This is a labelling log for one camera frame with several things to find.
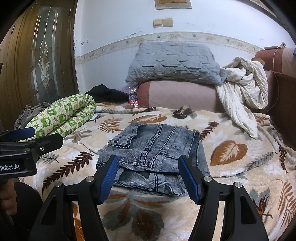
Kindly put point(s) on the grey denim pants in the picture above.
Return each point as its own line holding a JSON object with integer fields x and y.
{"x": 157, "y": 148}

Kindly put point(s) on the flat grey object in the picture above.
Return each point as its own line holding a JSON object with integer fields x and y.
{"x": 271, "y": 47}

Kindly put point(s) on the colourful small packet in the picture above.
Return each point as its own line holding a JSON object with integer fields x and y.
{"x": 133, "y": 100}

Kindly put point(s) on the grey crumpled cloth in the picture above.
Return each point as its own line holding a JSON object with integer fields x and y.
{"x": 25, "y": 114}

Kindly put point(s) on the grey quilted pillow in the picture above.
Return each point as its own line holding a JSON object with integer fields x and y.
{"x": 173, "y": 60}

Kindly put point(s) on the small wall picture frame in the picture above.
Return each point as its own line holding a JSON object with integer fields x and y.
{"x": 173, "y": 4}

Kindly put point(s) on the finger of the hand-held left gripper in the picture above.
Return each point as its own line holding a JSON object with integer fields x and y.
{"x": 23, "y": 134}
{"x": 46, "y": 142}

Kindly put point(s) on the wooden door with glass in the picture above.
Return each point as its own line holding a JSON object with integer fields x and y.
{"x": 46, "y": 58}

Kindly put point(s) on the beige wall switch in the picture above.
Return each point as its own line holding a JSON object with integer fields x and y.
{"x": 157, "y": 23}
{"x": 167, "y": 22}

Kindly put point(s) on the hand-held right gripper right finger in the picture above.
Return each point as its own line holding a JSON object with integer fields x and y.
{"x": 189, "y": 178}

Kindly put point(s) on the purple plastic bag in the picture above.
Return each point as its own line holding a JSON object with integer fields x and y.
{"x": 130, "y": 90}

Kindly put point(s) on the leaf print blanket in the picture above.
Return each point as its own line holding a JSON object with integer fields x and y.
{"x": 231, "y": 166}

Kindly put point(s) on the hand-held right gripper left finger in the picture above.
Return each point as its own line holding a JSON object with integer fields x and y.
{"x": 108, "y": 178}

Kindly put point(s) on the black cloth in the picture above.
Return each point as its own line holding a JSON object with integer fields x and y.
{"x": 104, "y": 92}

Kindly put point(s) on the brown sofa backrest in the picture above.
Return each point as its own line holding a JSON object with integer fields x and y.
{"x": 284, "y": 92}

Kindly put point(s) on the pink brown bolster cushion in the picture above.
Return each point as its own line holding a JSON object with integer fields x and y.
{"x": 180, "y": 95}

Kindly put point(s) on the cream crumpled sheet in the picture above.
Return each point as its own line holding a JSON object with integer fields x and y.
{"x": 240, "y": 88}

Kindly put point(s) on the green patterned quilt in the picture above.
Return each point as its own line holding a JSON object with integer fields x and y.
{"x": 62, "y": 113}

